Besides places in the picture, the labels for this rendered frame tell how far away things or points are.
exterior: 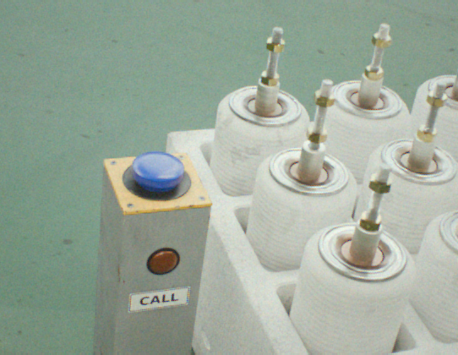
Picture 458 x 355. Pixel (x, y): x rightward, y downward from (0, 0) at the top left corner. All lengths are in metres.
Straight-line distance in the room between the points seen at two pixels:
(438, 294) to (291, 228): 0.14
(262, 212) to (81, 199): 0.41
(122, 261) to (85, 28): 0.97
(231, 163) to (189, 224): 0.25
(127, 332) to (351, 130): 0.35
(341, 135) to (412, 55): 0.75
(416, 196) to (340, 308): 0.17
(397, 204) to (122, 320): 0.30
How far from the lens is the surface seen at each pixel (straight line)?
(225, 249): 0.89
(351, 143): 0.99
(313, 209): 0.85
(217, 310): 0.93
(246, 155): 0.95
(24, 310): 1.07
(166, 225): 0.71
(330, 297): 0.78
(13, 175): 1.27
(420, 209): 0.91
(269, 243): 0.88
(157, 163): 0.72
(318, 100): 0.83
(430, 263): 0.84
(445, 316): 0.86
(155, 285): 0.75
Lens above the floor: 0.74
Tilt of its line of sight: 35 degrees down
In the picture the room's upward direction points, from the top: 8 degrees clockwise
